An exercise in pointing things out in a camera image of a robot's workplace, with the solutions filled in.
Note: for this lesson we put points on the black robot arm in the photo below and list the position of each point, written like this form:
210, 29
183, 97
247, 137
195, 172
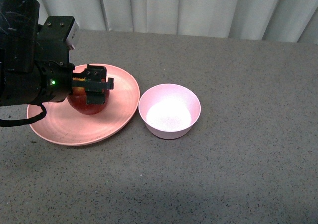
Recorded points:
19, 28

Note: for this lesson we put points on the white curtain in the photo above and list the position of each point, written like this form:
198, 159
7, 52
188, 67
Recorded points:
274, 20

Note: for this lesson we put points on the pink bowl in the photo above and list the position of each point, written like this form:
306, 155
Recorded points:
169, 110

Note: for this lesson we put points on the red apple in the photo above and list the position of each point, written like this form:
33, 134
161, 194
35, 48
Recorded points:
77, 99

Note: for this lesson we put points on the pink round plate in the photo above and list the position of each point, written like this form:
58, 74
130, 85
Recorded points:
65, 126

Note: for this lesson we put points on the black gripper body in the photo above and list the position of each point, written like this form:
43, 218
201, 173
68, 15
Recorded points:
52, 78

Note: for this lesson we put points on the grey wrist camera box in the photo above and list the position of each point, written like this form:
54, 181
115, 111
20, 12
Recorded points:
62, 29

